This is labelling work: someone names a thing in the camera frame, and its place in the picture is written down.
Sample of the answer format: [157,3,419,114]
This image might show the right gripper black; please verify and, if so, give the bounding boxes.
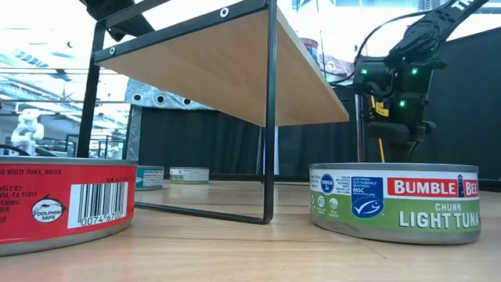
[366,93,438,165]

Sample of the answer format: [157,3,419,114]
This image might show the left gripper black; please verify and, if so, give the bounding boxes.
[80,0,156,42]

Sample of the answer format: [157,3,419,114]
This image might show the Bumble Bee light tuna can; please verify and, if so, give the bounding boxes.
[308,162,481,246]
[169,167,211,185]

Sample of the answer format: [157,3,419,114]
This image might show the gold-lid tuna can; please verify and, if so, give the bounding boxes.
[300,37,320,66]

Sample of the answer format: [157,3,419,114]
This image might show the teal skipjack tuna can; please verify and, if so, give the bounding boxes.
[135,164,165,192]

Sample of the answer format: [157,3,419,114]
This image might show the red label white tuna can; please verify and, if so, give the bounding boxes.
[0,155,138,258]

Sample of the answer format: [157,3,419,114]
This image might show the wooden shelf black metal legs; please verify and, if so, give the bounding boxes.
[76,0,350,226]

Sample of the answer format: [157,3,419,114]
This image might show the black curtain stand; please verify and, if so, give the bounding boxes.
[354,92,367,164]

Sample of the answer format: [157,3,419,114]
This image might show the black curtain panel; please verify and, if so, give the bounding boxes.
[139,106,262,176]
[278,26,501,182]

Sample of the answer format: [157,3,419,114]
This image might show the silver grommeted curtain flap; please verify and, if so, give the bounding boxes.
[124,77,215,173]
[312,50,357,85]

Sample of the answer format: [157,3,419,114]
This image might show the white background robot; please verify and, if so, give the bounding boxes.
[10,108,46,157]

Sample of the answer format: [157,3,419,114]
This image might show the yellow cable tag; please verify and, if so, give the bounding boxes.
[374,100,391,118]

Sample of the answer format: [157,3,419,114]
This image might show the black aluminium rig frame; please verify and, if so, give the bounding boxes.
[136,172,501,193]

